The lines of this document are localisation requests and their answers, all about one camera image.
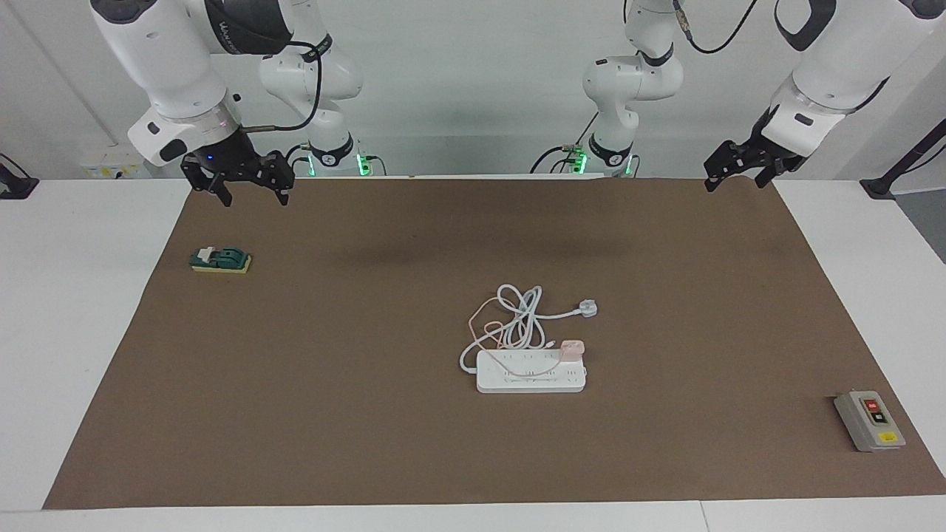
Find pink charger cable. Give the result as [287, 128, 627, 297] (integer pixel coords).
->
[470, 299, 566, 376]

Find white power strip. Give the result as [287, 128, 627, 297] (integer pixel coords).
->
[475, 349, 588, 394]

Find black table clamp stand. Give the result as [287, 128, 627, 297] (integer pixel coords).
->
[860, 118, 946, 200]
[0, 153, 39, 200]

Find brown table mat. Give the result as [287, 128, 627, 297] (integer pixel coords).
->
[43, 177, 946, 511]

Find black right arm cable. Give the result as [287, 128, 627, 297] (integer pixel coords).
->
[240, 41, 326, 134]

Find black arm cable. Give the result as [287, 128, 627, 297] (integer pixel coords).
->
[240, 41, 326, 134]
[669, 0, 888, 115]

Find green knife switch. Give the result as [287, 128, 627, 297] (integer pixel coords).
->
[189, 245, 253, 275]

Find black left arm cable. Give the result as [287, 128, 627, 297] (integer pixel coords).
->
[669, 0, 888, 115]

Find white wall outlet yellow labels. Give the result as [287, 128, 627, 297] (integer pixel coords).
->
[80, 154, 156, 180]

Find white power cord with plug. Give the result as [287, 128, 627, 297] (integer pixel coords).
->
[459, 284, 598, 374]

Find grey on-off switch box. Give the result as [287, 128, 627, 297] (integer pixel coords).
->
[834, 390, 907, 453]

